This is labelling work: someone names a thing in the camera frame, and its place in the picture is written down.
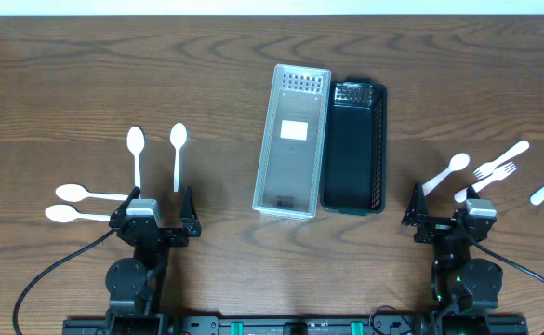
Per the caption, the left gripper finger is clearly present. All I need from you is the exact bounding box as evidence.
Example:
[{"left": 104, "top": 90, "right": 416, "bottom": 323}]
[
  {"left": 109, "top": 186, "right": 140, "bottom": 227},
  {"left": 179, "top": 186, "right": 201, "bottom": 237}
]

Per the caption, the white plastic fork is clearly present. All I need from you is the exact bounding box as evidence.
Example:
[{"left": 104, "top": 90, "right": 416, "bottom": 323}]
[
  {"left": 473, "top": 140, "right": 530, "bottom": 179},
  {"left": 454, "top": 162, "right": 517, "bottom": 203}
]

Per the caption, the white plastic spoon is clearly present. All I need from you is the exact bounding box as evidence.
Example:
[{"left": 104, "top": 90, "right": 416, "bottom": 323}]
[
  {"left": 169, "top": 123, "right": 188, "bottom": 193},
  {"left": 126, "top": 126, "right": 145, "bottom": 188},
  {"left": 55, "top": 183, "right": 127, "bottom": 202},
  {"left": 45, "top": 205, "right": 110, "bottom": 223},
  {"left": 422, "top": 153, "right": 471, "bottom": 195}
]

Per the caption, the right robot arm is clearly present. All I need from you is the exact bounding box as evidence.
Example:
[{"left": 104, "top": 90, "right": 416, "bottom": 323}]
[{"left": 402, "top": 183, "right": 503, "bottom": 334}]

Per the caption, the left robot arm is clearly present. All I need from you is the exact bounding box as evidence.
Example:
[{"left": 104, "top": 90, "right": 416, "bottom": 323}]
[{"left": 105, "top": 186, "right": 202, "bottom": 334}]

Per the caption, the black plastic basket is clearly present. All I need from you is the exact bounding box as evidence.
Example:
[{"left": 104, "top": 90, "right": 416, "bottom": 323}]
[{"left": 320, "top": 77, "right": 387, "bottom": 216}]

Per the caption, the clear plastic basket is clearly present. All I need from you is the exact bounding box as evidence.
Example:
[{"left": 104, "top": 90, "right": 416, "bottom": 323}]
[{"left": 252, "top": 64, "right": 331, "bottom": 221}]

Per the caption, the white label sticker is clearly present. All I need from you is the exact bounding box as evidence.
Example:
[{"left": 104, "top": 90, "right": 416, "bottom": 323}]
[{"left": 280, "top": 120, "right": 308, "bottom": 141}]

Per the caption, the black left cable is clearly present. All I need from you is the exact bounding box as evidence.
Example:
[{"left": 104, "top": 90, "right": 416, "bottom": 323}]
[{"left": 12, "top": 227, "right": 117, "bottom": 335}]

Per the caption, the black cable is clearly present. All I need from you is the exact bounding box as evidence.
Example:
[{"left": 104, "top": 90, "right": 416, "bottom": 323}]
[
  {"left": 457, "top": 218, "right": 544, "bottom": 335},
  {"left": 12, "top": 227, "right": 117, "bottom": 335}
]

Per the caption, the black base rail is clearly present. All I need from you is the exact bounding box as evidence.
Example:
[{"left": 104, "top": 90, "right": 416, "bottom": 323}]
[{"left": 61, "top": 313, "right": 528, "bottom": 335}]

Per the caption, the black right cable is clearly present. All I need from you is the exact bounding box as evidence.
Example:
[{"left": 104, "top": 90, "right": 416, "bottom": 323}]
[{"left": 457, "top": 218, "right": 544, "bottom": 335}]

